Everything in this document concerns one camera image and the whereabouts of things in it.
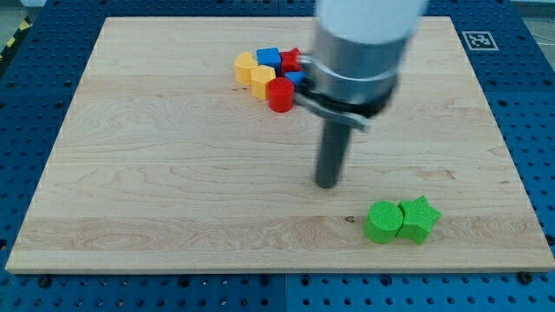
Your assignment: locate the yellow heart block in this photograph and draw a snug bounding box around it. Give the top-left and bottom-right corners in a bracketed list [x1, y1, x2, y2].
[234, 52, 258, 85]

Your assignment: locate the wooden board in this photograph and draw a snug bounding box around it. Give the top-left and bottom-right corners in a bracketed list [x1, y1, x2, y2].
[6, 17, 554, 275]

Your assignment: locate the red cylinder block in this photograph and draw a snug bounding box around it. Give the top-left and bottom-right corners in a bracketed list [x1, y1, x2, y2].
[268, 77, 295, 113]

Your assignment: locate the blue triangle block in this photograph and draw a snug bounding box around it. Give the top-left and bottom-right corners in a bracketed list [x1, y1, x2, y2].
[284, 71, 306, 89]

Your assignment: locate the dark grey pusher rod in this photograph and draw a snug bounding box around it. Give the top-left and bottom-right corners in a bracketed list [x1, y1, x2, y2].
[315, 121, 351, 189]

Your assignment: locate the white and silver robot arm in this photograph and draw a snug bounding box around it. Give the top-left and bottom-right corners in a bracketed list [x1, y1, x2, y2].
[295, 0, 428, 131]

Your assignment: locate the yellow hexagon block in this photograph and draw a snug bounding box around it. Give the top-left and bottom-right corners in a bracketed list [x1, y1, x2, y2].
[251, 65, 277, 100]

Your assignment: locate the green cylinder block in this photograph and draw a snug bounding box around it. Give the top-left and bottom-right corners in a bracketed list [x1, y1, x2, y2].
[363, 201, 403, 244]

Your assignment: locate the red star block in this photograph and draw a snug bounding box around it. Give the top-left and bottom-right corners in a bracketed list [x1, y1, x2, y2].
[279, 47, 303, 76]

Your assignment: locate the blue cube block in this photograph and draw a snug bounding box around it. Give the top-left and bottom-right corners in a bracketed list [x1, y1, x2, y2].
[256, 47, 282, 75]

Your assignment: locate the black yellow hazard tape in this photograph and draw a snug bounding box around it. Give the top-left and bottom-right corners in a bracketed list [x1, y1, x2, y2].
[1, 16, 33, 62]

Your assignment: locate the white fiducial marker tag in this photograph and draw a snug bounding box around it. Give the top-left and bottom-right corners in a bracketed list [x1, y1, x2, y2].
[462, 31, 499, 51]

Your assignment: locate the green star block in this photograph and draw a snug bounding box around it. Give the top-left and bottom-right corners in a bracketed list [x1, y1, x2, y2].
[396, 196, 442, 244]

